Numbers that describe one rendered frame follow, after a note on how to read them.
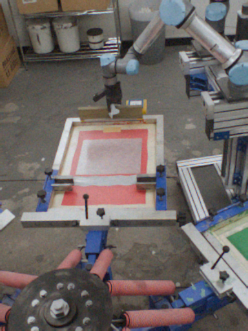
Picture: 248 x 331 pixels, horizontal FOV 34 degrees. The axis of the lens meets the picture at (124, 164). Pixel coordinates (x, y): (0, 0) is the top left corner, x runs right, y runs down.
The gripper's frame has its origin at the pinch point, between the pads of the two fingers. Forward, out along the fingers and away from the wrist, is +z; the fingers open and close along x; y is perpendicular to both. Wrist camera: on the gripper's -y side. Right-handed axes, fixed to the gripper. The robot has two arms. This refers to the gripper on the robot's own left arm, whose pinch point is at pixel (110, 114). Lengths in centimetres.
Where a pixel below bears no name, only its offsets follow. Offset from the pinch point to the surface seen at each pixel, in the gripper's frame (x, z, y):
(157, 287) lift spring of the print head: -111, -1, 27
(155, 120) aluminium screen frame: 9.7, 12.0, 24.3
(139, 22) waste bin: 269, 56, 2
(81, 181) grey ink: -40.4, 13.6, -12.9
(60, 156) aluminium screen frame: -22.8, 10.4, -26.8
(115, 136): -2.2, 14.0, 1.6
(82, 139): -3.7, 13.9, -18.0
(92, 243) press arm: -86, 5, 0
